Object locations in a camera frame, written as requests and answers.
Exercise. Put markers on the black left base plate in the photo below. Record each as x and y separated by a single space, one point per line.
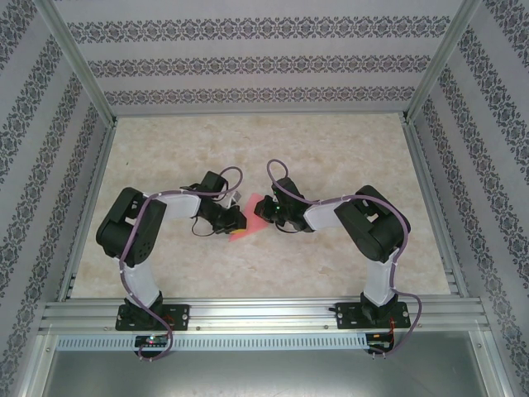
177 316

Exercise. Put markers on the circuit board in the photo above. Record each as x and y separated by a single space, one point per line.
380 340
151 341

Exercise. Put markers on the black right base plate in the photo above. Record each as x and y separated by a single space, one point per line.
345 320

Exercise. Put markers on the aluminium frame post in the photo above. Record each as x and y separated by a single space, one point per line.
78 62
442 62

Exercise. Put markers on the aluminium side rail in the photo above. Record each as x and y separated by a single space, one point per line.
434 198
93 198

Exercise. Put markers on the aluminium mounting rail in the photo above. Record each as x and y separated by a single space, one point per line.
264 312

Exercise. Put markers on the left circuit board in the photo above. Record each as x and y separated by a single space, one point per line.
151 341

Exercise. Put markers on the pink cloth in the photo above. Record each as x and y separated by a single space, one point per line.
258 225

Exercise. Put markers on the right circuit board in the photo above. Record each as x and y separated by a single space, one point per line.
380 340

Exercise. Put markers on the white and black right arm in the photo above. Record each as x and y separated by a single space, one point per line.
322 215

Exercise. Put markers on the aluminium frame strut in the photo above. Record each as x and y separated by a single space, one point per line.
492 368
35 368

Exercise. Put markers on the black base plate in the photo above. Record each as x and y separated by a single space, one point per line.
345 320
177 316

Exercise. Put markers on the grey metal shelf sheet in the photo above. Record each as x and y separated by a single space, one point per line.
264 374

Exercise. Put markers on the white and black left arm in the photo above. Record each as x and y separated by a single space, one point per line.
177 204

